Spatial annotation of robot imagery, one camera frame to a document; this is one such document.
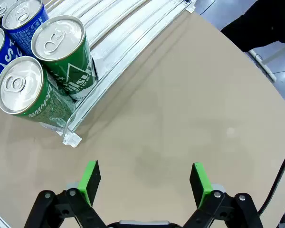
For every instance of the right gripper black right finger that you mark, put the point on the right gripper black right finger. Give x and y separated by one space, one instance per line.
200 185

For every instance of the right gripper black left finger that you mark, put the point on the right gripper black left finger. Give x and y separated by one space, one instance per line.
88 185

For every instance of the clear plastic can dispenser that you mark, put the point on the clear plastic can dispenser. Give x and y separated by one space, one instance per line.
123 31

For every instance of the green soda can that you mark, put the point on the green soda can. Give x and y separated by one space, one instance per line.
59 42
21 88

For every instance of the white power strip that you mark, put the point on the white power strip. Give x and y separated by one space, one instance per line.
263 67

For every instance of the person in black jacket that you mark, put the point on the person in black jacket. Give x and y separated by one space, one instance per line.
259 23

